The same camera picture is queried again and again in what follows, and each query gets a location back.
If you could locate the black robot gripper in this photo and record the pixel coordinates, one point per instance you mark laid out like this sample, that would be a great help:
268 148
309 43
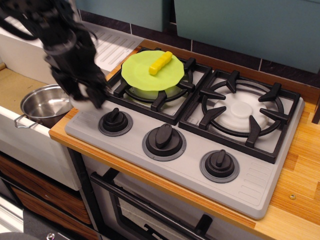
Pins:
72 63

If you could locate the white brown toy mushroom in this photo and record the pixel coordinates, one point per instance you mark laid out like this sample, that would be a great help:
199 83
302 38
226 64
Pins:
83 104

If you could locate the yellow toy fry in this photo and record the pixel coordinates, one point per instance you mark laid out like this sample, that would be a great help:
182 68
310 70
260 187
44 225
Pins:
158 64

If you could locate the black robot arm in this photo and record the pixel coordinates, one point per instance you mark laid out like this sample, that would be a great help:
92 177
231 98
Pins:
49 21

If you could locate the stainless steel pot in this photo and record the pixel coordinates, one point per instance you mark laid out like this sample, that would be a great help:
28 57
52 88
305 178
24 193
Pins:
45 106

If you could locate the green plastic plate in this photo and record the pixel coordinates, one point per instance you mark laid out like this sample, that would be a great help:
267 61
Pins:
135 71

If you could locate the black left stove knob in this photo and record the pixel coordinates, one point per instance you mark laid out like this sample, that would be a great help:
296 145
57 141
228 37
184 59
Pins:
115 123

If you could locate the black stove knob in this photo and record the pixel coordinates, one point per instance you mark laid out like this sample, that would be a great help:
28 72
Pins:
164 143
115 123
219 166

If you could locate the black left burner grate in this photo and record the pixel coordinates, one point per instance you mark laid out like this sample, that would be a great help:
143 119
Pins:
162 96

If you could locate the black burner grate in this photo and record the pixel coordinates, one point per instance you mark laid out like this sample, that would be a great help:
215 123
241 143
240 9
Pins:
162 96
252 117

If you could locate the black middle stove knob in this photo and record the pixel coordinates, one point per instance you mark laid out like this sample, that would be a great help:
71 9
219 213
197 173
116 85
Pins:
164 143

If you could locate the wooden drawer front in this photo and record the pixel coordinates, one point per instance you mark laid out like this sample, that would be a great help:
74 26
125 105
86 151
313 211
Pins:
48 198

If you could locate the toy oven door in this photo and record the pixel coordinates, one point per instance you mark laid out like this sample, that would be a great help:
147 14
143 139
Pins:
148 221

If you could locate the grey toy stove top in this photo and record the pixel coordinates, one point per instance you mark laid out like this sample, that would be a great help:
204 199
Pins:
250 193

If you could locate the black right stove knob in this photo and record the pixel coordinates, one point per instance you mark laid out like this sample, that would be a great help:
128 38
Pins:
219 166

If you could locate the black right burner grate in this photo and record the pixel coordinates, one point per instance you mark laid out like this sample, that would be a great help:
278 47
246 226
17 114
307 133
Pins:
252 117

